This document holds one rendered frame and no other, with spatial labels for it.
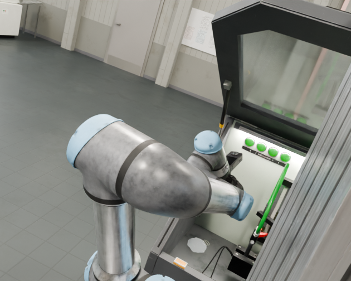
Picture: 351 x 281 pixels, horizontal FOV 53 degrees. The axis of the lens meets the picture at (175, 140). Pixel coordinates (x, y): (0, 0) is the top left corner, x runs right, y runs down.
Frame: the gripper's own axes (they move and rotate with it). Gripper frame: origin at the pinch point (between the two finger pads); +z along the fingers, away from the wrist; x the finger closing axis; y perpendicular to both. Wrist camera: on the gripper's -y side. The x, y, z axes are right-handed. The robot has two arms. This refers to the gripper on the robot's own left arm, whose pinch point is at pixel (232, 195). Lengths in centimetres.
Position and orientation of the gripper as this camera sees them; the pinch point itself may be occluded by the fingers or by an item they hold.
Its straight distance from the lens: 128.2
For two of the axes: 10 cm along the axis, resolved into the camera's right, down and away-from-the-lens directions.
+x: 8.2, 2.3, -5.2
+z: 3.0, 6.1, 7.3
